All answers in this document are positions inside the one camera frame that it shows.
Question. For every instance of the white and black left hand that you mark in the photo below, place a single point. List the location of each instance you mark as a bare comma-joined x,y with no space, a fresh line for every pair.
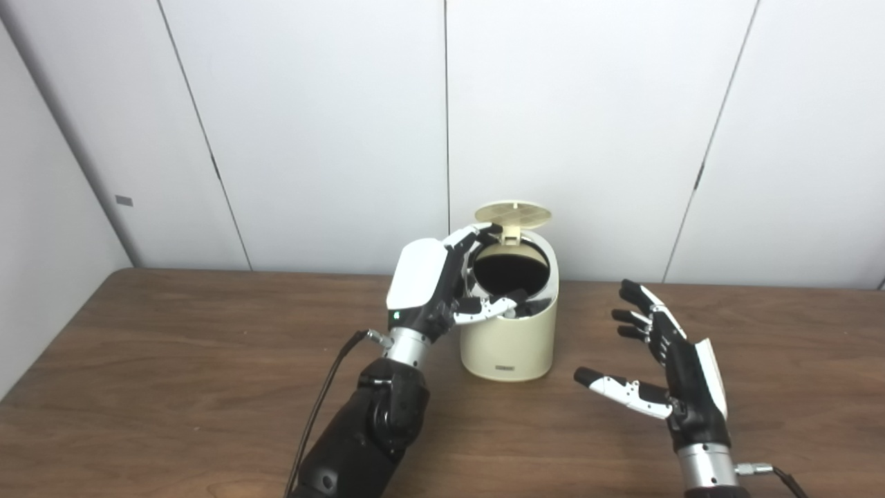
415,277

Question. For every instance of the white and black right hand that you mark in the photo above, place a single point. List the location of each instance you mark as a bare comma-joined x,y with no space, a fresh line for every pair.
691,394

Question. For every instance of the cream-colored bin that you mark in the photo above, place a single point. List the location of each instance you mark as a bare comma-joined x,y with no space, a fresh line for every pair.
508,346

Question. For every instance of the cream round bin lid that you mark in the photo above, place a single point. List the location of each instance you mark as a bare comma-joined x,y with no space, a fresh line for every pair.
515,213

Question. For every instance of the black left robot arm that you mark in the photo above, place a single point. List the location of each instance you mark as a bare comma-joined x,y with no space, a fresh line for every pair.
380,422

